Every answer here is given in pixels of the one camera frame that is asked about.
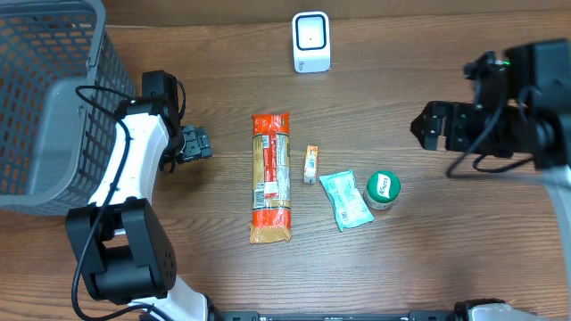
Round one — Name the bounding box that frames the green lid Knorr jar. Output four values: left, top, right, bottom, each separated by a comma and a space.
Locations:
363, 170, 401, 210

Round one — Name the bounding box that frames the red snack bar packet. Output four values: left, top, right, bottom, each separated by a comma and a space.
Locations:
250, 113, 292, 244

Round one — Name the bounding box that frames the orange tissue packet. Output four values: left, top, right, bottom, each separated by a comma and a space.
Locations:
303, 145, 319, 184

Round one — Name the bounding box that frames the green wet wipes packet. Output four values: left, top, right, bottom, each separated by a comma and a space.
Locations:
319, 170, 374, 232

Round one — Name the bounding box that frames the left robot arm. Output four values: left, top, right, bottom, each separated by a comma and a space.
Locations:
66, 70, 223, 321

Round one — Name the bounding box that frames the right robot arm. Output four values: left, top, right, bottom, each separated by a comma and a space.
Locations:
410, 39, 570, 261

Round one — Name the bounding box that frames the white barcode scanner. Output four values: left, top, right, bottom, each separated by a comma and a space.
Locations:
291, 11, 331, 73

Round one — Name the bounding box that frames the grey plastic shopping basket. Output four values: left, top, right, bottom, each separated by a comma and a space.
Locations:
1, 0, 136, 215

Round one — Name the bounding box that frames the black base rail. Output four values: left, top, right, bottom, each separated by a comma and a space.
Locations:
220, 310, 475, 321

